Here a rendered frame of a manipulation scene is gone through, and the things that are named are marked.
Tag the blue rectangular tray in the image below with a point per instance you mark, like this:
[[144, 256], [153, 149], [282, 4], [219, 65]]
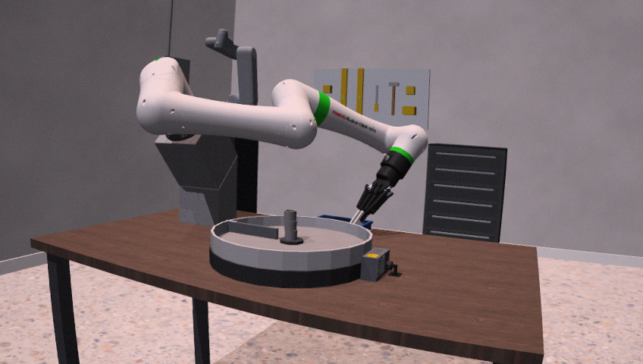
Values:
[[366, 223]]

